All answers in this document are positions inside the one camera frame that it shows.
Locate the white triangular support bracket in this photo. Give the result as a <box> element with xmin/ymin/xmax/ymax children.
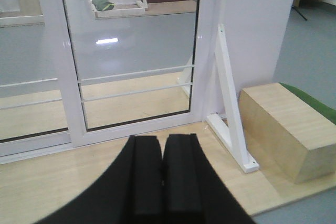
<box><xmin>206</xmin><ymin>24</ymin><xmax>259</xmax><ymax>174</ymax></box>

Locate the light wooden box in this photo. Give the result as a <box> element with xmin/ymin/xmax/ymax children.
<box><xmin>239</xmin><ymin>83</ymin><xmax>335</xmax><ymax>183</ymax></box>

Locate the green rolled cloth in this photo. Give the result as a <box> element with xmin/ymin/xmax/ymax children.
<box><xmin>92</xmin><ymin>0</ymin><xmax>115</xmax><ymax>12</ymax></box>

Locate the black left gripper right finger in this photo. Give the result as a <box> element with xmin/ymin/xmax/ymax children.
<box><xmin>163</xmin><ymin>134</ymin><xmax>254</xmax><ymax>223</ymax></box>

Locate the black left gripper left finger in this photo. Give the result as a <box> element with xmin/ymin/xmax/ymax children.
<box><xmin>39</xmin><ymin>135</ymin><xmax>163</xmax><ymax>223</ymax></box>

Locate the white framed sliding glass door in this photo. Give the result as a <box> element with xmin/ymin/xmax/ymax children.
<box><xmin>40</xmin><ymin>0</ymin><xmax>209</xmax><ymax>147</ymax></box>

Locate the green cushion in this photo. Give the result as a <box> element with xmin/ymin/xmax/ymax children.
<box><xmin>279</xmin><ymin>82</ymin><xmax>335</xmax><ymax>124</ymax></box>

